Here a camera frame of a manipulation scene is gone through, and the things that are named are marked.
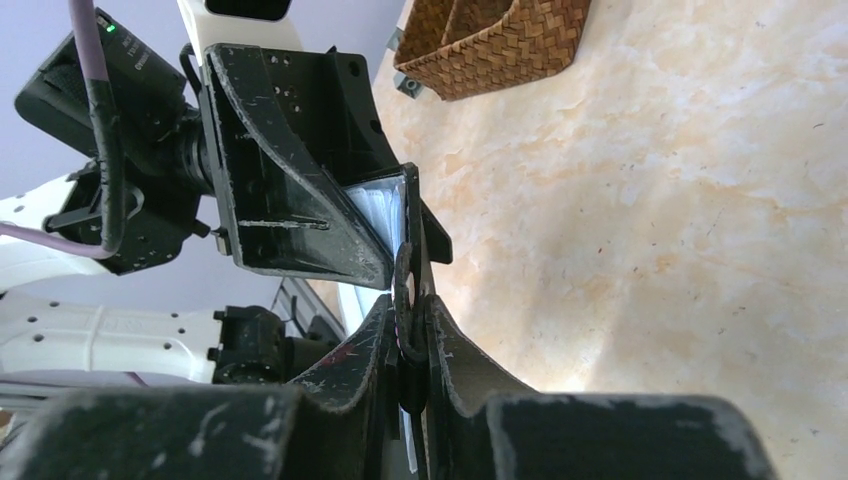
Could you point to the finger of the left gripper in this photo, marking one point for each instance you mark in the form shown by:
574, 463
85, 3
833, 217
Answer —
298, 212

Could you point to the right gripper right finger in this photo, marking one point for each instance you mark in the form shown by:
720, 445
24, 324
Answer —
484, 423

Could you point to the brown wicker basket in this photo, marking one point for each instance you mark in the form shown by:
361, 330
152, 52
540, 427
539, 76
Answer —
463, 48

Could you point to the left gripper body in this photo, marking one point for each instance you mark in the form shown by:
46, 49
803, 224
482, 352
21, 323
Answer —
291, 132

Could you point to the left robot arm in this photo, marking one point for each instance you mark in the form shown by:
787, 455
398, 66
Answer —
286, 141

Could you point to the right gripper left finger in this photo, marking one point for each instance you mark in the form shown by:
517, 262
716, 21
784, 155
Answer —
329, 422

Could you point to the grey plastic connector piece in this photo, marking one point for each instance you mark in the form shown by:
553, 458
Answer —
402, 82

